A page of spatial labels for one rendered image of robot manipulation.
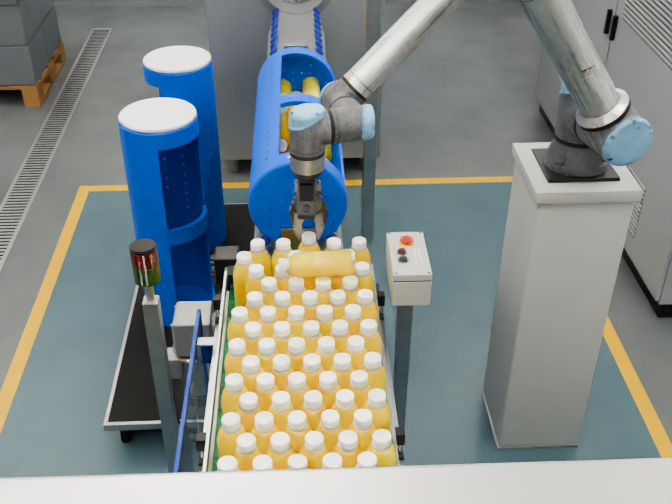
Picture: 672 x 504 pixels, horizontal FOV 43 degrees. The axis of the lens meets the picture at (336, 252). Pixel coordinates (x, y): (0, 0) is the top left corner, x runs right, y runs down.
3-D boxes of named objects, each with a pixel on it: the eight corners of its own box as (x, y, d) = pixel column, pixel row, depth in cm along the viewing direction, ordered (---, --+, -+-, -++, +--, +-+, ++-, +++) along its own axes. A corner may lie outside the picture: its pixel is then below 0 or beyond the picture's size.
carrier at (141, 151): (138, 325, 349) (206, 331, 346) (106, 131, 299) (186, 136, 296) (158, 284, 372) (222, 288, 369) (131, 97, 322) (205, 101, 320)
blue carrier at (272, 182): (330, 120, 327) (338, 49, 311) (341, 250, 255) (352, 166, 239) (255, 114, 324) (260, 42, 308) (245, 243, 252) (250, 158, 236)
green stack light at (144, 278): (162, 271, 208) (160, 254, 205) (159, 287, 202) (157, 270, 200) (136, 271, 207) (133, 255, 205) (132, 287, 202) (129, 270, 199)
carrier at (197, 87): (208, 214, 419) (155, 233, 405) (191, 42, 369) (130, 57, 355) (237, 241, 400) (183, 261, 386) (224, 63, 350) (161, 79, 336)
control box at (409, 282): (420, 261, 239) (422, 230, 234) (430, 305, 223) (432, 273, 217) (384, 262, 239) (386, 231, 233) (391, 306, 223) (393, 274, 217)
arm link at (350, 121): (366, 94, 222) (320, 99, 220) (379, 111, 213) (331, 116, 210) (366, 127, 227) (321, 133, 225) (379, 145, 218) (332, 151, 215)
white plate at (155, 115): (107, 128, 299) (108, 131, 299) (185, 132, 296) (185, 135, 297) (131, 95, 321) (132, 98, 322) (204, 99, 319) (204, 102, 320)
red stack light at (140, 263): (160, 254, 205) (158, 240, 203) (157, 270, 199) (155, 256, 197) (133, 255, 205) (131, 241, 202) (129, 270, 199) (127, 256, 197)
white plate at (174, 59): (191, 40, 368) (191, 43, 369) (131, 54, 355) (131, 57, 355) (223, 60, 350) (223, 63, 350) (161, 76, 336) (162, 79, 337)
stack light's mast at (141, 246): (165, 291, 211) (157, 237, 202) (162, 307, 206) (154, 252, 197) (139, 291, 211) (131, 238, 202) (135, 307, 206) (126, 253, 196)
